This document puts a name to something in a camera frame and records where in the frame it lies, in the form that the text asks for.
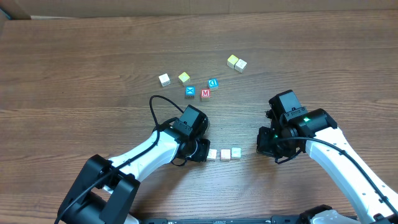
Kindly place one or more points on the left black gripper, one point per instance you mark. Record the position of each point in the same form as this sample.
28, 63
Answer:
203, 150

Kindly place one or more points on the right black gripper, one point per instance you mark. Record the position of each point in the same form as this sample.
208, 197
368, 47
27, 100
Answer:
265, 143

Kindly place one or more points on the plain turtle block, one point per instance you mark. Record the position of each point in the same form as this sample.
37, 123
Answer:
212, 155

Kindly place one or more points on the red letter Y block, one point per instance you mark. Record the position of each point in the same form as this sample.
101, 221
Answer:
225, 155

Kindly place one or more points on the green letter V block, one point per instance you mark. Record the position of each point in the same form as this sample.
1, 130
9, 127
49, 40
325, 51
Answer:
236, 153

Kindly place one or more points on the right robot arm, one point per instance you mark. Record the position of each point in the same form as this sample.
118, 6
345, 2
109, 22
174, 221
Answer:
294, 130

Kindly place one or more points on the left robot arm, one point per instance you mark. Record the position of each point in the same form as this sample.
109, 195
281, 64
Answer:
104, 190

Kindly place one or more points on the blue letter X block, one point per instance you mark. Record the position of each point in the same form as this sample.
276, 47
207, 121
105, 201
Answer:
189, 92

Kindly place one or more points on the red letter M block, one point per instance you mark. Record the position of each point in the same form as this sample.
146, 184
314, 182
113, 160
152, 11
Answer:
205, 94

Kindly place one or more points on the blue letter D block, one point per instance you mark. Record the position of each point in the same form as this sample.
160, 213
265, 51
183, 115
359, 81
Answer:
213, 84

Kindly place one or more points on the yellow block centre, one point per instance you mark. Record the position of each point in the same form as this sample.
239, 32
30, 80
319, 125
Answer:
184, 78

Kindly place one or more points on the yellow block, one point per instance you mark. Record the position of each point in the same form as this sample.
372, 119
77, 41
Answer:
231, 61
184, 78

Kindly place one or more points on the plain block upper left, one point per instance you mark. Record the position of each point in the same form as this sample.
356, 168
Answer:
164, 79

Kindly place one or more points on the plain block far right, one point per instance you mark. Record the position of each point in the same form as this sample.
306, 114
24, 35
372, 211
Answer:
240, 65

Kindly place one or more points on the yellow block far right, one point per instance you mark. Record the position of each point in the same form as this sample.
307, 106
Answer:
231, 61

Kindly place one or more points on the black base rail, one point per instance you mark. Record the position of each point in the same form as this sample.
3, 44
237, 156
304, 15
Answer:
276, 219

